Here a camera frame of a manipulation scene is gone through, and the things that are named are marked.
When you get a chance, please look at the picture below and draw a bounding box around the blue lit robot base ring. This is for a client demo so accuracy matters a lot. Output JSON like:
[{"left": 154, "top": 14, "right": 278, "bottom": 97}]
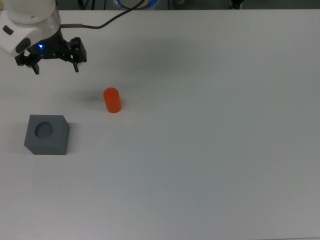
[{"left": 115, "top": 0, "right": 161, "bottom": 7}]

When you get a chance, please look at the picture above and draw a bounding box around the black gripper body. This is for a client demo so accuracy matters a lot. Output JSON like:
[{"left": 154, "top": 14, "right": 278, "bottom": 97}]
[{"left": 26, "top": 28, "right": 72, "bottom": 61}]

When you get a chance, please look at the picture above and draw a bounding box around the grey block with round hole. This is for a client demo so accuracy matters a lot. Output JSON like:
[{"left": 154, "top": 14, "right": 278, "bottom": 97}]
[{"left": 23, "top": 114, "right": 71, "bottom": 156}]

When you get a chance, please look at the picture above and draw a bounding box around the orange cylinder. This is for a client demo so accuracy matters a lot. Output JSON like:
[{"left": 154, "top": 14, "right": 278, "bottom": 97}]
[{"left": 103, "top": 87, "right": 123, "bottom": 114}]

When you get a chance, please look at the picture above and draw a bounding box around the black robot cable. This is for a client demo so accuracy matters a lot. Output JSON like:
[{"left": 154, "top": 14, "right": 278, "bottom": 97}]
[{"left": 60, "top": 0, "right": 161, "bottom": 30}]

